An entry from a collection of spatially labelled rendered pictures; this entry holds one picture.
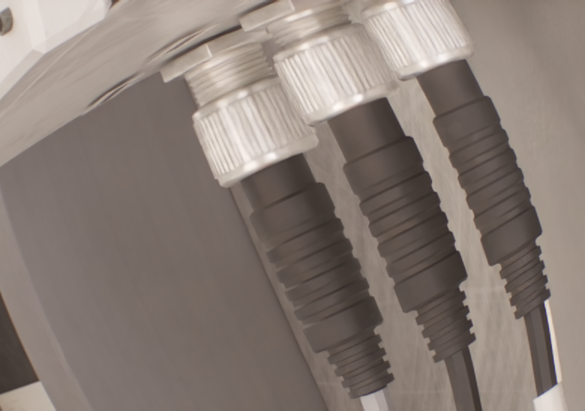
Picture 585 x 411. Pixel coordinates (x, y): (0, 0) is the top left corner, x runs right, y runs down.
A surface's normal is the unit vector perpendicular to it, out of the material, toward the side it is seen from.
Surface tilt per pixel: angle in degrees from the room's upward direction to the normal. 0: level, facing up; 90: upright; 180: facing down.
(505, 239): 55
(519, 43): 90
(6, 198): 42
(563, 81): 90
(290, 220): 50
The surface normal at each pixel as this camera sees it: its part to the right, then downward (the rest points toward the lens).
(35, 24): -0.36, 0.14
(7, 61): -0.84, 0.38
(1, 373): 0.31, -0.22
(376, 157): -0.11, 0.03
